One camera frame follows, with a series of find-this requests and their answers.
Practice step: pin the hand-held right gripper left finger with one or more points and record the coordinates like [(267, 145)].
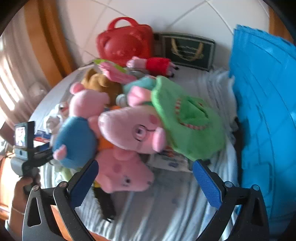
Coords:
[(84, 183)]

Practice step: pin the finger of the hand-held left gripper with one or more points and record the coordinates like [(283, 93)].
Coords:
[(44, 147), (45, 156)]

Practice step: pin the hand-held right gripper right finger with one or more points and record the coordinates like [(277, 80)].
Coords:
[(205, 183)]

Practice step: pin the green plush bag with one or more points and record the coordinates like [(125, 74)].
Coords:
[(189, 120)]

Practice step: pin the pig plush with glasses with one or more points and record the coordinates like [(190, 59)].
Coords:
[(129, 129)]

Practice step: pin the blue fabric storage bin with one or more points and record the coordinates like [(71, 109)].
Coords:
[(261, 115)]

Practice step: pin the person's left forearm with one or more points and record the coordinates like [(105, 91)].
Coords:
[(16, 222)]

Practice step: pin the person's left hand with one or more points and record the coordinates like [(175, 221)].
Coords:
[(19, 199)]

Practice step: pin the blue red toothpaste box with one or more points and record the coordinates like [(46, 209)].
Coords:
[(42, 136)]

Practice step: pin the crumpled white plastic bag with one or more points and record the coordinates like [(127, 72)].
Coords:
[(56, 118)]

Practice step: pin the pig plush with blue shirt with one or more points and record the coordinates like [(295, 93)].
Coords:
[(76, 139)]

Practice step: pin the white packet blue red print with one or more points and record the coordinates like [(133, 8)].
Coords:
[(171, 162)]

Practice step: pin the sheer white curtain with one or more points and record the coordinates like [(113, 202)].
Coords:
[(13, 81)]

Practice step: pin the brown plush toy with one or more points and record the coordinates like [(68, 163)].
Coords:
[(101, 85)]

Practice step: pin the pink green striped plush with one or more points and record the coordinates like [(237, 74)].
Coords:
[(115, 73)]

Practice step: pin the teal pink plush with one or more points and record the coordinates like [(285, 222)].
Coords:
[(138, 90)]

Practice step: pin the pig plush with red dress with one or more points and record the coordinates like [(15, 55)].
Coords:
[(157, 64)]

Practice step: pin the red plastic carry case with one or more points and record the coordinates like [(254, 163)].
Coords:
[(122, 44)]

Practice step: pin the dark green gift bag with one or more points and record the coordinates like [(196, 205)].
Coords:
[(187, 51)]

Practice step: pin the curved wooden wall frame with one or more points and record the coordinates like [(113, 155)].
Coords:
[(46, 34), (277, 27)]

